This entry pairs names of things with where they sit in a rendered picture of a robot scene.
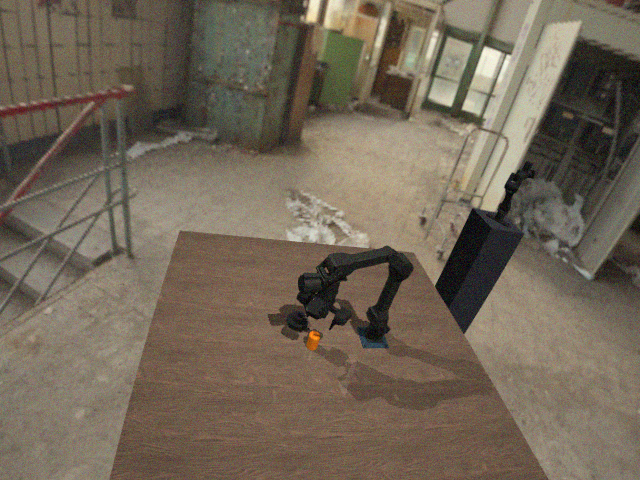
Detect orange knob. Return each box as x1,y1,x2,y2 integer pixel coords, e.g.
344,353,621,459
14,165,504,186
306,332,320,351

